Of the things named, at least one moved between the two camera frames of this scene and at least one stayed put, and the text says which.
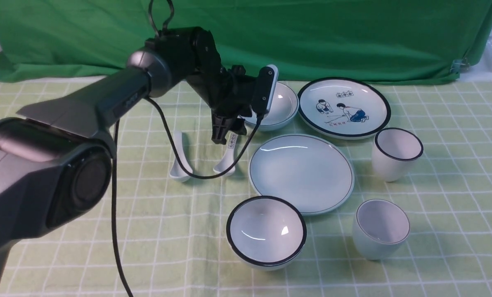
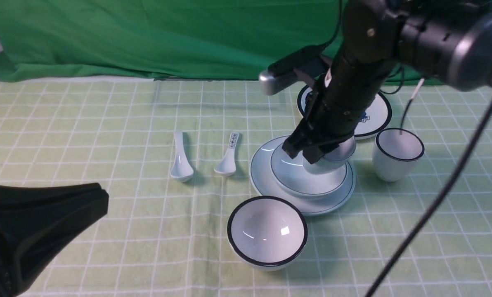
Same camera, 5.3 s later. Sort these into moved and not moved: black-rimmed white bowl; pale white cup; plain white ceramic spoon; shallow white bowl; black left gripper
Moved: pale white cup; black left gripper; shallow white bowl
Not moved: plain white ceramic spoon; black-rimmed white bowl
